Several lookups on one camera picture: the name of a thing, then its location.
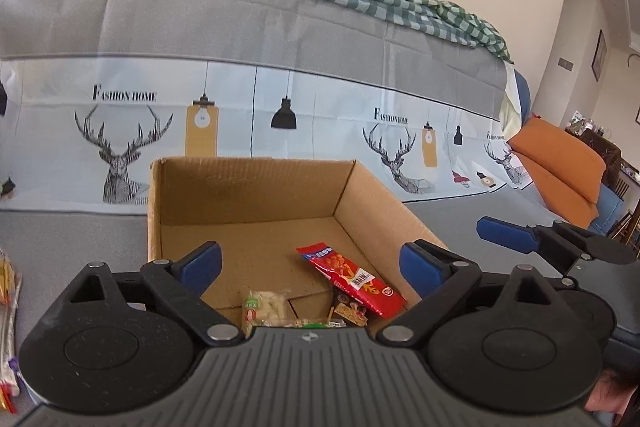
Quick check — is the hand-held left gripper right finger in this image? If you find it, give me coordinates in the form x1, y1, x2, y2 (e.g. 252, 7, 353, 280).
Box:
375, 239, 572, 349

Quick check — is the yellow striped snack packet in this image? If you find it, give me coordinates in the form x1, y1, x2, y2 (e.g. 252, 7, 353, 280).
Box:
0, 249, 19, 309

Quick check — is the cream pillow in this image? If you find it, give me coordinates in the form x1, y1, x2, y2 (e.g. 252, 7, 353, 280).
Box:
499, 62, 524, 142

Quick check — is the wooden chair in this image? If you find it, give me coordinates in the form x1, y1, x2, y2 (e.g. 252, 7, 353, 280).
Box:
609, 206, 640, 254

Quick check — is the orange cushion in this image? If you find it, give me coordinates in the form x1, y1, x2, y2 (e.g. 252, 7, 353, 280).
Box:
506, 117, 622, 204
515, 154, 600, 231

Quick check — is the grey deer print cloth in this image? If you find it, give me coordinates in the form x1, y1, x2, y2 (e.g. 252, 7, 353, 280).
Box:
0, 0, 616, 408

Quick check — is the green and yellow snack packet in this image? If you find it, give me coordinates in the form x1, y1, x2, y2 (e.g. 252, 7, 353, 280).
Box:
292, 316, 335, 331

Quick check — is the narrow dark picture frame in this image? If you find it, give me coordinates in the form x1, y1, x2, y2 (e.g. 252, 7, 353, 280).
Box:
591, 29, 609, 82

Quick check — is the blue sofa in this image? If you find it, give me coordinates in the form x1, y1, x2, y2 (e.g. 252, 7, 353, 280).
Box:
511, 68, 640, 358

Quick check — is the small brown snack packet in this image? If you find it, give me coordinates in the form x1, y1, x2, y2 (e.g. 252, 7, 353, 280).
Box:
332, 302, 372, 326

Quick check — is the person's right forearm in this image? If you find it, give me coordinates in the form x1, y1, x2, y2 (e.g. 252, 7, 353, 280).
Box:
584, 366, 640, 427

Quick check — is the clear flat snack packet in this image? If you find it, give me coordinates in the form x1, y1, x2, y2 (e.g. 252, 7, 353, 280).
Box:
0, 277, 24, 414

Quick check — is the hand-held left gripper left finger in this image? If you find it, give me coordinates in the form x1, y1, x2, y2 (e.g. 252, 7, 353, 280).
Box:
42, 241, 252, 349

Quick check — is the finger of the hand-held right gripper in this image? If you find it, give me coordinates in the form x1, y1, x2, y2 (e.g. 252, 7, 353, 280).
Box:
476, 216, 637, 266

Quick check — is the cardboard box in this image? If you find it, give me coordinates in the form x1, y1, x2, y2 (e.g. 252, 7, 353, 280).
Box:
147, 157, 449, 339

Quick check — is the red snack packet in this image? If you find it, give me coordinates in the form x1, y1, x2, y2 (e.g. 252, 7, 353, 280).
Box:
296, 244, 407, 319

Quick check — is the white and green snack packet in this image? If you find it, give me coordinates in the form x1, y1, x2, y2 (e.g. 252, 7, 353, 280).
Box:
242, 289, 292, 338

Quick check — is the dark wooden cabinet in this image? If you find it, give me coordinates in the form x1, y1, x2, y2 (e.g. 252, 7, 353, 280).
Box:
565, 112, 640, 202

